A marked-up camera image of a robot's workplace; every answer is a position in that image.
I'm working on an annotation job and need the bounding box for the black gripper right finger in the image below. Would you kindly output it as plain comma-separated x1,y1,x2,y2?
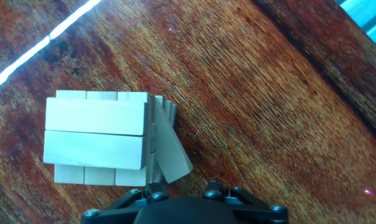
203,182,290,224

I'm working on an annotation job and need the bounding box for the reddish brown wooden board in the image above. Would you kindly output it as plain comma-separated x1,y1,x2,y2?
0,0,376,224

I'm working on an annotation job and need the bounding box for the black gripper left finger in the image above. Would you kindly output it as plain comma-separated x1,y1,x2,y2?
81,182,169,224

